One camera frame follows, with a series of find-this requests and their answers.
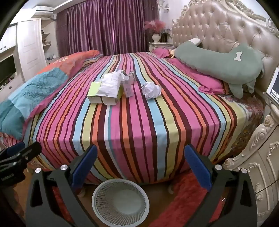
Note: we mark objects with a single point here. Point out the purple curtain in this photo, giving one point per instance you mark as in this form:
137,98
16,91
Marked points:
109,28

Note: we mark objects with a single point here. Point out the white-framed tablet screen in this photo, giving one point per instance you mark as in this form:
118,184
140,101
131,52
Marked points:
275,85

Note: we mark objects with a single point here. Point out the pink pillow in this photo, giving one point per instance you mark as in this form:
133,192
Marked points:
162,52
207,83

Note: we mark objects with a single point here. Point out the white wall cabinet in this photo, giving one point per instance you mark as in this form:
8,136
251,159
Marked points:
8,37

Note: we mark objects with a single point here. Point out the white plastic bag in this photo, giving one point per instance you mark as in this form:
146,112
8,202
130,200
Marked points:
110,84

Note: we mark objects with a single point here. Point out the white paper ball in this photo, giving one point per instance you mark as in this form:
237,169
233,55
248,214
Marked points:
150,90

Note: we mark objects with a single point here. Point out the floral mattress cover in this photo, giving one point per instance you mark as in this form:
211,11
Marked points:
248,113

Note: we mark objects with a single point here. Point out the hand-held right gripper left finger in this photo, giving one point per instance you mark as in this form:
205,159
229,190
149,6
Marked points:
84,165

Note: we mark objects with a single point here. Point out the white wardrobe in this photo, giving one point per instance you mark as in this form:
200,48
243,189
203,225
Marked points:
30,48

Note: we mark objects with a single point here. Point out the pink feather flowers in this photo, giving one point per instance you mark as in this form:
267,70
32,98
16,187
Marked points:
153,25

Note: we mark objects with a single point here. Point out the white air conditioner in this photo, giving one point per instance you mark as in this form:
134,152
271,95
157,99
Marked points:
43,9

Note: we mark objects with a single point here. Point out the tufted beige headboard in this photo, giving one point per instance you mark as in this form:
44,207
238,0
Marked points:
228,28

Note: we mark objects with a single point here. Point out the black television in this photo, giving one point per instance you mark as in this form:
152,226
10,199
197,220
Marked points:
6,67

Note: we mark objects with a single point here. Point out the white vase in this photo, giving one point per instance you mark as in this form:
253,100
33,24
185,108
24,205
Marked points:
156,37

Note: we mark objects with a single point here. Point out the white television cabinet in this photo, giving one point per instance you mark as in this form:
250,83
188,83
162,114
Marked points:
11,87

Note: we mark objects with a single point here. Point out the ornate cream nightstand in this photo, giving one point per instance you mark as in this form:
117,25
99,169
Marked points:
259,152
160,45

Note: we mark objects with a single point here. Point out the striped bed sheet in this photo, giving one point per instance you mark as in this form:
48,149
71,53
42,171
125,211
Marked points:
135,135

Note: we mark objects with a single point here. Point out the mint white tissue pack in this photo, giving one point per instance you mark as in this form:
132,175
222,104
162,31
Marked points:
111,100

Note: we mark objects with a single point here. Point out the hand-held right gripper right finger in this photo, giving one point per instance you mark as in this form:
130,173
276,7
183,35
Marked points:
198,168

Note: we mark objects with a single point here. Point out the white bed leg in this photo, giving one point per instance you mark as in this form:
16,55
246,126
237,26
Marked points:
171,188

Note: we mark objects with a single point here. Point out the small pale carton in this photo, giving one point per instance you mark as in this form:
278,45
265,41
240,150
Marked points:
126,88

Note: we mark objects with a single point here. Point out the green dog-shaped pillow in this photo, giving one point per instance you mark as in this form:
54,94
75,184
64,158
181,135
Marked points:
222,63

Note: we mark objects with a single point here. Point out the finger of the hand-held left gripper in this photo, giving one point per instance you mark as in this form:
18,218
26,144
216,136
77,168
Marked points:
18,145
32,150

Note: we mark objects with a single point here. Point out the red shaggy rug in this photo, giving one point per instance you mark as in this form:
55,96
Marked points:
185,196

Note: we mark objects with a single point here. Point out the lime green box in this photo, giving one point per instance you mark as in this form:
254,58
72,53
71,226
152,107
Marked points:
94,89

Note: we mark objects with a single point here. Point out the ornate wall lamp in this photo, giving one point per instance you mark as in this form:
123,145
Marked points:
164,5

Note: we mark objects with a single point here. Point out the white wall shelf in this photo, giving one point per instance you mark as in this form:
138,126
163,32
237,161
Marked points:
46,43

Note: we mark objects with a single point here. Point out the blue orange quilt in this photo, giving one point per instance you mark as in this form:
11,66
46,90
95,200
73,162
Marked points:
32,91

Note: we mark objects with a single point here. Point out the white mesh wastebasket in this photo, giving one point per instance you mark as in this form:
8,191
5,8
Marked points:
121,203

